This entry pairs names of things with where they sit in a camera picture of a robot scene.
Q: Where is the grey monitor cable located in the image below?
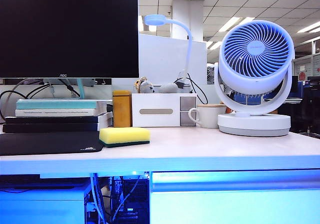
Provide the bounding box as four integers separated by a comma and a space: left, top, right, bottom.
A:
4, 78, 40, 103

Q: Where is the white cable bundle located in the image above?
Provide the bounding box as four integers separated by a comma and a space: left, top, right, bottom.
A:
89, 173, 106, 224

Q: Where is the white background fan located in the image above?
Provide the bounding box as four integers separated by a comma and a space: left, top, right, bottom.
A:
206, 65, 219, 85

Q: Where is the black lamp power cable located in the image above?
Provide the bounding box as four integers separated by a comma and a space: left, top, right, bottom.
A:
173, 73, 209, 105

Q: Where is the black plugged monitor cable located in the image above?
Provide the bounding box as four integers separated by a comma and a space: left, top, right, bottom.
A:
57, 78, 81, 98

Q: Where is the small brown white plush toy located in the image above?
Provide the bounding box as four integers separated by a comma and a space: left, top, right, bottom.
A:
134, 76, 155, 94

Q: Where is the grey stone shaped plush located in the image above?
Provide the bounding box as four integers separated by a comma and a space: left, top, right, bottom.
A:
157, 83, 179, 94

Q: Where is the round wooden mug lid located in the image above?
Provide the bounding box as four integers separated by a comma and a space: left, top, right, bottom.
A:
196, 103, 227, 109

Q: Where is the red wall poster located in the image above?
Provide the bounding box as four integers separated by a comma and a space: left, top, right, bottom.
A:
298, 64, 308, 81

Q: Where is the black flat box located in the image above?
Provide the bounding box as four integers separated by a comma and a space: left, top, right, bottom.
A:
0, 174, 41, 185

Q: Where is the amber yellow rectangular tin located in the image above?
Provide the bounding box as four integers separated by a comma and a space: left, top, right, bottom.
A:
112, 89, 133, 128

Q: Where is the white round desk fan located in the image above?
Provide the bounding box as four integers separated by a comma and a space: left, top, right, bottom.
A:
214, 19, 295, 137

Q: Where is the yellow sponge with green pad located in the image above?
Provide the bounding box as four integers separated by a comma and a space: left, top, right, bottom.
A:
98, 127, 151, 149

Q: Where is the grey desk divider panel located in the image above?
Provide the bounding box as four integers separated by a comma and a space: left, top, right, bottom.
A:
0, 83, 218, 105

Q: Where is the white desk drawer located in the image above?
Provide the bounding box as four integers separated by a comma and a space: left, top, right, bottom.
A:
149, 170, 320, 224

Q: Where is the white covered book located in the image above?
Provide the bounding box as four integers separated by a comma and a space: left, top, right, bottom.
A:
14, 108, 111, 117

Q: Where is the white cabinet unit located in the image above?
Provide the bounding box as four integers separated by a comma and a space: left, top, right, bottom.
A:
0, 184, 92, 224

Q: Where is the white ceramic mug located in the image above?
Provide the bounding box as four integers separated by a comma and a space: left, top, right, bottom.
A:
187, 105, 227, 129

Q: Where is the black AOC computer monitor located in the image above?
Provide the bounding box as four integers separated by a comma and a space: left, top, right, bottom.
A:
0, 0, 140, 100

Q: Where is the black office chair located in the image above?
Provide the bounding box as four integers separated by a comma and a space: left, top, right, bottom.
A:
291, 76, 320, 135

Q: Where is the teal covered book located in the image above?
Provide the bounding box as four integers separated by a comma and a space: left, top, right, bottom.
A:
16, 99, 113, 110

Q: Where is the black looping monitor cable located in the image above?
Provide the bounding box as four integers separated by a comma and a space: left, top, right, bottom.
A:
0, 83, 52, 121

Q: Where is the black mouse pad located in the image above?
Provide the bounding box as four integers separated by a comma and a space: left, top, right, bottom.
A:
0, 131, 105, 157

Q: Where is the black computer tower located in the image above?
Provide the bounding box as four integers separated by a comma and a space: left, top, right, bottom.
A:
109, 176, 151, 224

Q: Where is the white gooseneck desk lamp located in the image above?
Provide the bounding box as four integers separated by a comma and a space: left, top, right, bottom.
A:
143, 13, 194, 92

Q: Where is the white tissue box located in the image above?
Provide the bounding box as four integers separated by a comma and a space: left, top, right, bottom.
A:
131, 92, 198, 128

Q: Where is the white partition board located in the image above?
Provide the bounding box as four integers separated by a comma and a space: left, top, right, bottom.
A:
138, 33, 208, 85

